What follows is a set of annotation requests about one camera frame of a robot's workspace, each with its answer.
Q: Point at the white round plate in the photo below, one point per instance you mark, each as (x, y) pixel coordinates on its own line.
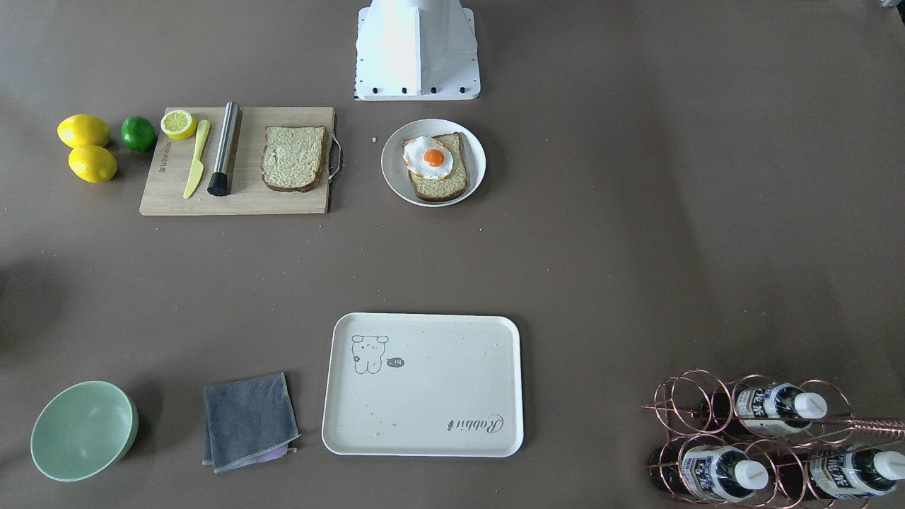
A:
(396, 173)

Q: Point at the bread slice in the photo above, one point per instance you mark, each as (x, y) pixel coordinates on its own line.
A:
(450, 187)
(293, 157)

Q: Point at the cream rabbit tray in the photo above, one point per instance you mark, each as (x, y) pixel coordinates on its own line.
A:
(431, 385)

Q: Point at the bread slice under egg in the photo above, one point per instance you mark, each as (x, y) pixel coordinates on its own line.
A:
(450, 187)

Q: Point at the fried egg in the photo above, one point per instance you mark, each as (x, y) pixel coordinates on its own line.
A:
(425, 157)

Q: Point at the wooden cutting board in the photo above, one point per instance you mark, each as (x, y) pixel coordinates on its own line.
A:
(170, 166)

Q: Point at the steel muddler black tip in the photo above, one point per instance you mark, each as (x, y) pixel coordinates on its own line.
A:
(218, 184)

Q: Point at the grey folded cloth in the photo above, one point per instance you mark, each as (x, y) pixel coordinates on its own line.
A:
(248, 422)

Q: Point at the yellow plastic knife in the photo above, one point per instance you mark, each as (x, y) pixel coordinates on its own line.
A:
(196, 169)

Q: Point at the halved lemon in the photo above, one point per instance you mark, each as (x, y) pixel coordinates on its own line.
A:
(178, 125)

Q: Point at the green lime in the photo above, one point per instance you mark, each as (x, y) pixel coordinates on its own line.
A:
(138, 134)

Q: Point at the lower dark bottle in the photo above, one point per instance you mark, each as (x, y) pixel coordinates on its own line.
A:
(843, 473)
(707, 474)

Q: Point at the upper dark bottle white cap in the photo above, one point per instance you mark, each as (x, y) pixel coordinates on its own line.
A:
(764, 411)

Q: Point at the lower yellow lemon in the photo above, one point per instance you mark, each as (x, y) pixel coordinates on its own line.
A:
(92, 163)

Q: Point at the yellow lemon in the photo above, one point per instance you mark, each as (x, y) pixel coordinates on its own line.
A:
(92, 163)
(81, 130)

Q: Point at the upper yellow lemon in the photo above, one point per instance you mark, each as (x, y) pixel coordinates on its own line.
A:
(81, 130)

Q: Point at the mint green bowl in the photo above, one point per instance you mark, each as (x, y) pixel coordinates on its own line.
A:
(83, 430)

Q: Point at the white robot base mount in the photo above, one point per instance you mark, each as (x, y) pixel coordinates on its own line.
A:
(416, 50)

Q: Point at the copper wire bottle rack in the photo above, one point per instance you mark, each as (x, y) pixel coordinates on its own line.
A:
(676, 399)

